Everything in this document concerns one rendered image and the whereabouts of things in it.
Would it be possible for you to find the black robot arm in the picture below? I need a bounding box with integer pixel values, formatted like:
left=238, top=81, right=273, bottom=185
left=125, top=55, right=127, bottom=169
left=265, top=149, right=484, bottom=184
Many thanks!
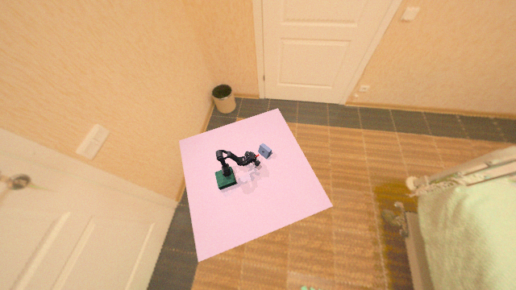
left=215, top=150, right=256, bottom=177

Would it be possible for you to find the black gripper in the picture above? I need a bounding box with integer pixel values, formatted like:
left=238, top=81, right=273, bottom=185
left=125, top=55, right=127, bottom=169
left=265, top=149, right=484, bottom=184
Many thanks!
left=244, top=151, right=260, bottom=167

